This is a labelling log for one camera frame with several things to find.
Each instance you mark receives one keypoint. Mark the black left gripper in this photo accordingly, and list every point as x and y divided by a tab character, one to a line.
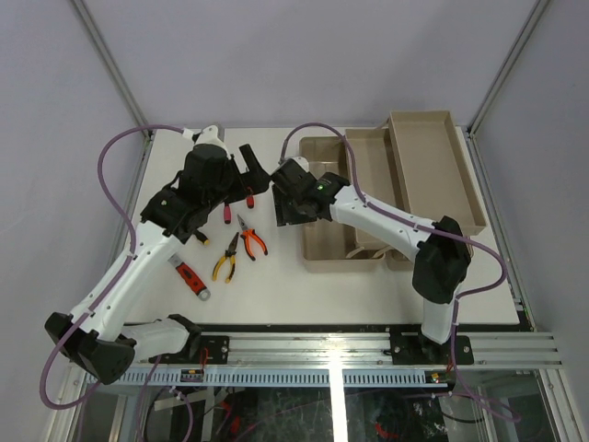
256	178

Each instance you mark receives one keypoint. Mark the aluminium front rail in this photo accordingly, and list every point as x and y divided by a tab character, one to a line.
396	347

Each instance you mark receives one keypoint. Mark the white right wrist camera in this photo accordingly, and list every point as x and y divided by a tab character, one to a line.
301	162

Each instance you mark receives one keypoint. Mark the translucent brown tool box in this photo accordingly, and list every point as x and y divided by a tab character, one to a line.
415	161

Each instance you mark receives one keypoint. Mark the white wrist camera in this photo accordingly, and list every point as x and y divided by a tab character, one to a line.
301	162
213	134

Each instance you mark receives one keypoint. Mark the orange long nose pliers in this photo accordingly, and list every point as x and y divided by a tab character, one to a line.
249	236

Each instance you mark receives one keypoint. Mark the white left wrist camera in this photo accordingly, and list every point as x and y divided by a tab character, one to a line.
213	134

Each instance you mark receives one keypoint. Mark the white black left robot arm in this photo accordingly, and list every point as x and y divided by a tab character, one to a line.
95	335

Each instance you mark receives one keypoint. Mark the red handle screwdriver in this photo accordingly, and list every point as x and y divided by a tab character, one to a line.
250	199

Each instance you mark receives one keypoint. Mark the large black yellow screwdriver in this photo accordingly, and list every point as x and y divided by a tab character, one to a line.
202	238

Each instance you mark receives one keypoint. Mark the silver adjustable wrench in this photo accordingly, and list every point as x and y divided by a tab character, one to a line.
190	278

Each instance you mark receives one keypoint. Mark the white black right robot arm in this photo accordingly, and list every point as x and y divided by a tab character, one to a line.
437	250

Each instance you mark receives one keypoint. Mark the pink handle screwdriver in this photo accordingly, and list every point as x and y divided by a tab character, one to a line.
227	214

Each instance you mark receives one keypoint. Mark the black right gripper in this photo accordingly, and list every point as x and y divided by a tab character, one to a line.
282	215

